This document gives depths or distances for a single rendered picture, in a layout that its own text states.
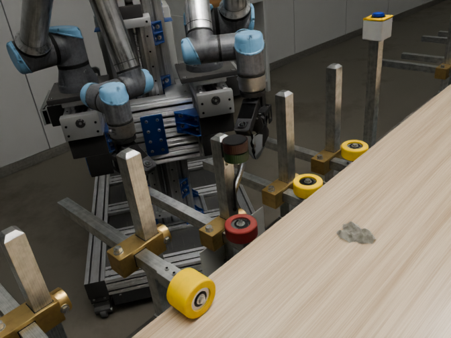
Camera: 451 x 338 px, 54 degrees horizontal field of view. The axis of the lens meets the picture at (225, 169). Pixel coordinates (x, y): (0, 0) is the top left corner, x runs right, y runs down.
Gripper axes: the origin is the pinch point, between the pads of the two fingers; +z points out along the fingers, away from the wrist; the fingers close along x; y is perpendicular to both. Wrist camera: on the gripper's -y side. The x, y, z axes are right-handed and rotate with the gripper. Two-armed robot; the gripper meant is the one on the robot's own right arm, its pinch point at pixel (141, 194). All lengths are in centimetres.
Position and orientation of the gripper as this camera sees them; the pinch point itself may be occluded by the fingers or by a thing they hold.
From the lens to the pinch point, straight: 140.7
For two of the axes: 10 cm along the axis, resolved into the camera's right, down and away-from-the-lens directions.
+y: -7.2, -2.8, 6.3
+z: 1.0, 8.6, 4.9
